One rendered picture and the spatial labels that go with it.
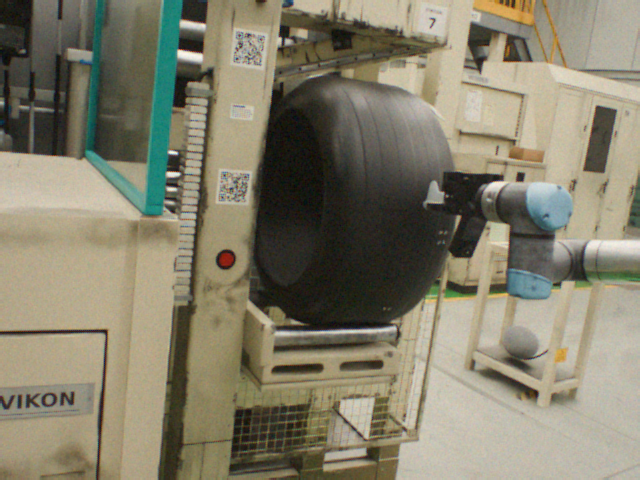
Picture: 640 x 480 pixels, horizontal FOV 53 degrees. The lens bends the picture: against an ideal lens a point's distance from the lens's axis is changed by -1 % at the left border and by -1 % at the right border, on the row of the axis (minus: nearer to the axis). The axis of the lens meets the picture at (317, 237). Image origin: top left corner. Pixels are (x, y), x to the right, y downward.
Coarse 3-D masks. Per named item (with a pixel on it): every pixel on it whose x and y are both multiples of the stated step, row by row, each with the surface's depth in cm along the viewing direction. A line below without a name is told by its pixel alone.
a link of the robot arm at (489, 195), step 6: (492, 186) 114; (498, 186) 113; (486, 192) 115; (492, 192) 113; (498, 192) 112; (486, 198) 114; (492, 198) 113; (486, 204) 114; (492, 204) 113; (486, 210) 114; (492, 210) 113; (486, 216) 116; (492, 216) 114; (498, 216) 113; (492, 222) 117; (498, 222) 115
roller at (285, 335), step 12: (324, 324) 152; (336, 324) 153; (348, 324) 154; (360, 324) 155; (372, 324) 157; (384, 324) 158; (396, 324) 159; (276, 336) 144; (288, 336) 145; (300, 336) 147; (312, 336) 148; (324, 336) 149; (336, 336) 151; (348, 336) 152; (360, 336) 154; (372, 336) 155; (384, 336) 157; (396, 336) 158
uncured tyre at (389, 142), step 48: (288, 96) 157; (336, 96) 141; (384, 96) 145; (288, 144) 180; (336, 144) 135; (384, 144) 135; (432, 144) 141; (288, 192) 186; (336, 192) 133; (384, 192) 133; (288, 240) 184; (336, 240) 134; (384, 240) 134; (432, 240) 139; (288, 288) 151; (336, 288) 138; (384, 288) 141
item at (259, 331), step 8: (248, 304) 151; (248, 312) 147; (256, 312) 145; (248, 320) 147; (256, 320) 142; (264, 320) 141; (248, 328) 147; (256, 328) 142; (264, 328) 138; (272, 328) 139; (248, 336) 146; (256, 336) 142; (264, 336) 139; (272, 336) 139; (248, 344) 146; (256, 344) 142; (264, 344) 139; (272, 344) 140; (248, 352) 146; (256, 352) 142; (264, 352) 139; (272, 352) 140; (256, 360) 142; (264, 360) 140
